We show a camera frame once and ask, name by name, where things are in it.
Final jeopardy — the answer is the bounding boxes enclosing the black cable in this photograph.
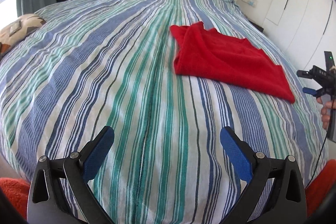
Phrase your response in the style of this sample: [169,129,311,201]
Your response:
[307,108,334,187]

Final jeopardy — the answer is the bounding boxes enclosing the orange fluffy garment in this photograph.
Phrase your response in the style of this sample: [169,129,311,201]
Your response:
[1,159,335,220]

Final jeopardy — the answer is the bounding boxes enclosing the wall socket with blue plugs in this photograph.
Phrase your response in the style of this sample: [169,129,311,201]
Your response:
[241,0,257,7]

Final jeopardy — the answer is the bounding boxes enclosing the white wardrobe doors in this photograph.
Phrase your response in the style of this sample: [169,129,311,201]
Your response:
[263,0,335,70]

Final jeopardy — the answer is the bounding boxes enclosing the striped blue green bedspread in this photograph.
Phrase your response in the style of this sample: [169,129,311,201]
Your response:
[1,0,328,223]

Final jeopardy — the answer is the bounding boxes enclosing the person's right hand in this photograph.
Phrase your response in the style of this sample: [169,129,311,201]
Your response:
[317,97,335,130]

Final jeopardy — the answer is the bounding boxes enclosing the patterned beige pillow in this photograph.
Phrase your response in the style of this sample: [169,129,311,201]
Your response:
[1,14,46,59]

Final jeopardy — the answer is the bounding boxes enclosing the red knit sweater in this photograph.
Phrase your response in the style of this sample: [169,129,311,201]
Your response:
[170,22,295,103]

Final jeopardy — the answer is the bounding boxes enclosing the dark wooden nightstand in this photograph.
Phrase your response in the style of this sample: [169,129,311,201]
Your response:
[248,19,264,33]

